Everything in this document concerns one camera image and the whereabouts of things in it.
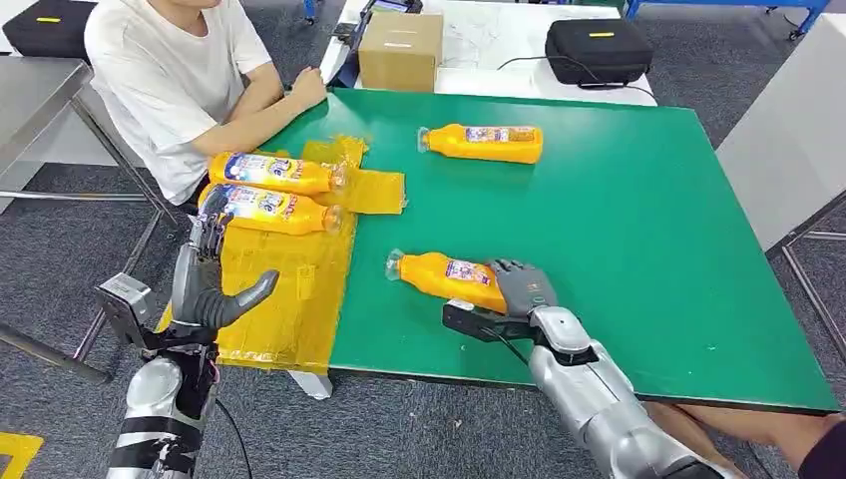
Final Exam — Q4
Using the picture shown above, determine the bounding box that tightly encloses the blue metal frame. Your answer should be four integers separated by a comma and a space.
624, 0, 831, 42

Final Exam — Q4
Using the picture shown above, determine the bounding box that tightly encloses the black case with cable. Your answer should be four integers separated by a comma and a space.
544, 17, 655, 88

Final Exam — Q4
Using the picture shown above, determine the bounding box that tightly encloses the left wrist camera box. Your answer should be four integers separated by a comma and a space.
94, 271, 164, 350

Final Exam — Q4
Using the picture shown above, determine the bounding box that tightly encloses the black case yellow label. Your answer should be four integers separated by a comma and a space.
1, 0, 98, 65

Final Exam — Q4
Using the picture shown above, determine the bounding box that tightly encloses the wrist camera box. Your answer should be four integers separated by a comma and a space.
94, 271, 164, 350
441, 298, 538, 345

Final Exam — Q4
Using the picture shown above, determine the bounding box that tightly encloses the yellow sheet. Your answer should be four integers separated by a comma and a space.
157, 135, 407, 377

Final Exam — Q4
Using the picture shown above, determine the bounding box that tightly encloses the brown cardboard box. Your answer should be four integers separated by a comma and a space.
357, 11, 445, 94

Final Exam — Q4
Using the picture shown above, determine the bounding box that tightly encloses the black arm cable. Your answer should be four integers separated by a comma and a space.
213, 396, 256, 479

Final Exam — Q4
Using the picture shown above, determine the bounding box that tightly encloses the metal table frame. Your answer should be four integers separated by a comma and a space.
765, 192, 846, 366

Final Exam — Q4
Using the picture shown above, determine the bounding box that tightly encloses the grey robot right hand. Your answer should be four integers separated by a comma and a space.
487, 258, 561, 318

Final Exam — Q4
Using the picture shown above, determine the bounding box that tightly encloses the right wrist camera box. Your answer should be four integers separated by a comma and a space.
441, 298, 538, 345

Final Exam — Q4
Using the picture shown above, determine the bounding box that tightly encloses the white table leg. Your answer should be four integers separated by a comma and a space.
287, 369, 334, 402

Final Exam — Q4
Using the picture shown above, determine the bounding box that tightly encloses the person beside table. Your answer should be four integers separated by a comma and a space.
642, 401, 846, 479

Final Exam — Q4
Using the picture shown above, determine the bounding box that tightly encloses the grey table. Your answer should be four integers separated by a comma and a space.
716, 11, 846, 253

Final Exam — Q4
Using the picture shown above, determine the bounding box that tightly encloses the green table mat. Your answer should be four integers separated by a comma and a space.
260, 87, 841, 415

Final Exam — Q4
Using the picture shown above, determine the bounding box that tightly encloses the white table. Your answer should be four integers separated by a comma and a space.
318, 0, 659, 108

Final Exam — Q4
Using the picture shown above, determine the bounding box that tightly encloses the orange drink bottle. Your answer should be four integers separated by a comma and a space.
209, 150, 347, 198
197, 184, 345, 238
416, 123, 545, 166
385, 248, 510, 316

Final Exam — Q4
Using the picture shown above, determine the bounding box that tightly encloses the seated person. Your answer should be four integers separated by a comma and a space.
84, 0, 330, 208

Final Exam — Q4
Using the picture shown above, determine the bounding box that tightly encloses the person's right hand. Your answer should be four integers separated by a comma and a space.
289, 66, 330, 111

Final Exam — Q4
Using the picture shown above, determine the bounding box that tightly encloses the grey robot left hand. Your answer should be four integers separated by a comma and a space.
170, 197, 281, 330

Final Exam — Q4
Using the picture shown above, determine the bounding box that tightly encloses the steel table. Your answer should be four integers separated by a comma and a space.
0, 55, 184, 386

